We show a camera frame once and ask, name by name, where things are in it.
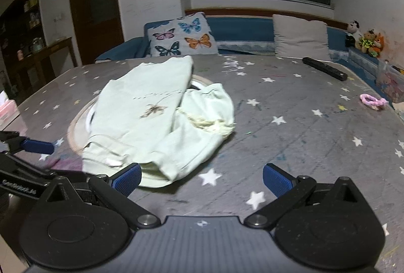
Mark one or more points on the light green garment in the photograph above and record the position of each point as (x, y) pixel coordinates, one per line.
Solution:
(142, 121)

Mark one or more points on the panda plush toy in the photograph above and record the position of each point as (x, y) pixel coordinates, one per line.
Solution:
(353, 28)

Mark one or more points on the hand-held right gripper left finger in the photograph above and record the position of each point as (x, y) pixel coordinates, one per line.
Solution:
(127, 178)

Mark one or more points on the grey star print tablecloth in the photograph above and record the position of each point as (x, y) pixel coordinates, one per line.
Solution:
(299, 140)

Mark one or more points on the pink tissue box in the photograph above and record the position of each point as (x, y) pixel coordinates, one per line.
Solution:
(8, 110)

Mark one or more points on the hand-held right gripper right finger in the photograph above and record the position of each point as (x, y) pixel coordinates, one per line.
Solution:
(277, 179)

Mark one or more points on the black remote control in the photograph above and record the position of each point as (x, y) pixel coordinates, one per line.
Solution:
(325, 68)

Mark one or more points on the dark wooden door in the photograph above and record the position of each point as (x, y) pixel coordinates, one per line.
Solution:
(94, 7)

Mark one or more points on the brown bear plush toy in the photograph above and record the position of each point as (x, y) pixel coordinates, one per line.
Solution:
(366, 42)

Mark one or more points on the blue sofa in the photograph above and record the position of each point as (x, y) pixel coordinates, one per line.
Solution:
(240, 29)

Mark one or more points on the orange plush toy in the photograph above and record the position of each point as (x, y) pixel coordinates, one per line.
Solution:
(378, 44)

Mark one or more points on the round induction cooktop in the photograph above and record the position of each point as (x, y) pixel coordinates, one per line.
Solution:
(75, 137)

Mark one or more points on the plain grey pillow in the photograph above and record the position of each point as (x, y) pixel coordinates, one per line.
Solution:
(299, 39)

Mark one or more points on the clear plastic storage box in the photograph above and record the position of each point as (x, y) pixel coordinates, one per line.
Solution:
(389, 80)

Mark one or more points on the wooden side table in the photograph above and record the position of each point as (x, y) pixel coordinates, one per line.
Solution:
(53, 46)

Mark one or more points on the wooden shelf cabinet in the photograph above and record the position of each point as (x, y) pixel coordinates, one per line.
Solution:
(19, 26)

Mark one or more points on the butterfly print pillow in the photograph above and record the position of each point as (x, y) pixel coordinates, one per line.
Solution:
(183, 36)

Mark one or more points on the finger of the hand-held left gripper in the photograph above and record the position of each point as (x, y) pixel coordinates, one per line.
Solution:
(38, 146)
(25, 167)

